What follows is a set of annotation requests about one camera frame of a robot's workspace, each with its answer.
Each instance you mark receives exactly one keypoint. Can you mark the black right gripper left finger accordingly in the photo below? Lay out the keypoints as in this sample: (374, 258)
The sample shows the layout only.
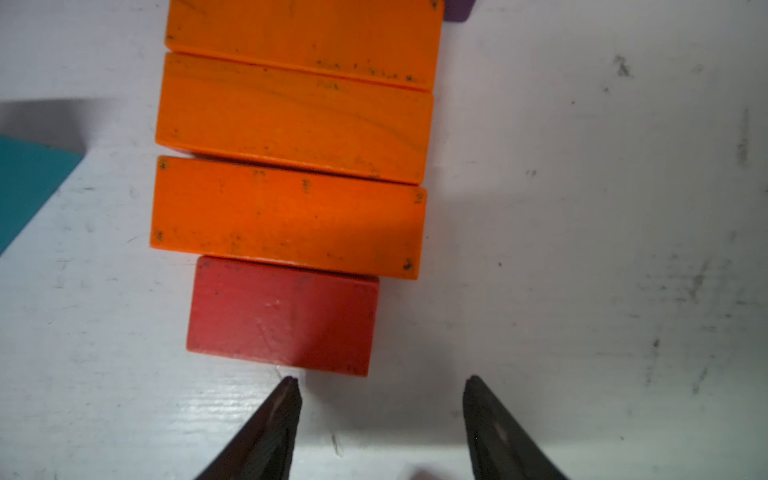
(263, 447)

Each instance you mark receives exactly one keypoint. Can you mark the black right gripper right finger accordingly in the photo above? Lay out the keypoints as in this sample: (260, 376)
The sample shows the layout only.
(499, 447)

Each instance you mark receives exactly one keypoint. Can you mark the red block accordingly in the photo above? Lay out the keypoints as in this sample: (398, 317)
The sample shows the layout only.
(283, 316)

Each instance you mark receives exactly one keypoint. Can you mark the orange long block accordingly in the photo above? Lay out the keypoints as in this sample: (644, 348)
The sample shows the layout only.
(290, 218)
(293, 119)

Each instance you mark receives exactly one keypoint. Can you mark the teal triangle block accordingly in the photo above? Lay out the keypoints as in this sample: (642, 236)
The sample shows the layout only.
(30, 174)

